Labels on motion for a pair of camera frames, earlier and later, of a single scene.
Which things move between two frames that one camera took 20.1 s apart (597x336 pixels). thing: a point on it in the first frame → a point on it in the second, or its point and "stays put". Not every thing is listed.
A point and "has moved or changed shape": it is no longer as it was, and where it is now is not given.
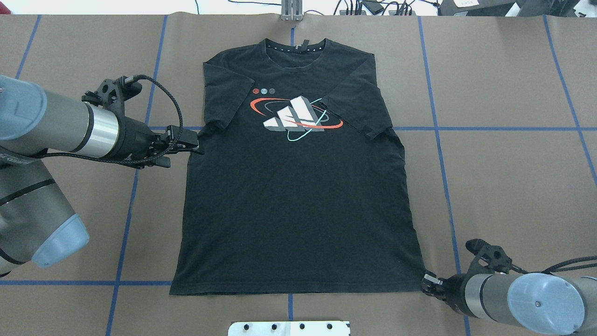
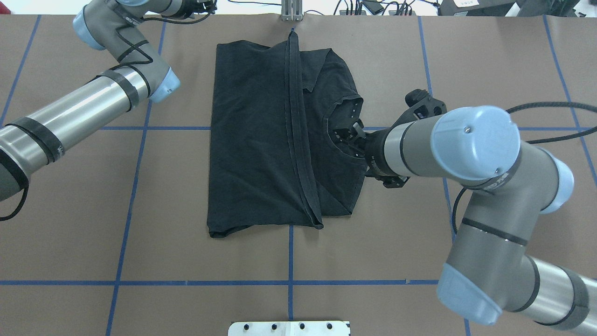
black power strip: x=391 y=12 stays put
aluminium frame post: x=292 y=10 stays put
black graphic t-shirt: x=296 y=185 has moved or changed shape
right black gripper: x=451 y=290 → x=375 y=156
